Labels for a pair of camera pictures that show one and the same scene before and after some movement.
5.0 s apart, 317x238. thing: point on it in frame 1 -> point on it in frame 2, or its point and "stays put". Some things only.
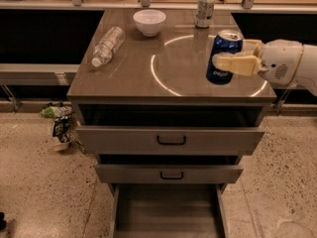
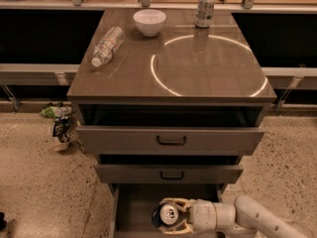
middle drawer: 168,169 stays put
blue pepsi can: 227,41 -> 166,215
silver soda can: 205,10 stays put
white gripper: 279,62 -> 202,213
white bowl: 149,21 stays put
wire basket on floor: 75,136 stays put
